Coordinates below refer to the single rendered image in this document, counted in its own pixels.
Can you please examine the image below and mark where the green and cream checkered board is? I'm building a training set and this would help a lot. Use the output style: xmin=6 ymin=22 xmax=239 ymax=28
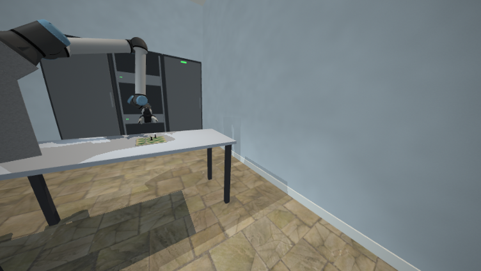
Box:
xmin=136 ymin=136 xmax=167 ymax=146

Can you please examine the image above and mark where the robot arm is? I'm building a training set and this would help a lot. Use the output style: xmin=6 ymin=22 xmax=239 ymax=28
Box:
xmin=0 ymin=19 xmax=152 ymax=114

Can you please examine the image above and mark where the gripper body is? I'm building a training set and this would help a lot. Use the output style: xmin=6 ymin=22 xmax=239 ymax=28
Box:
xmin=143 ymin=112 xmax=152 ymax=123

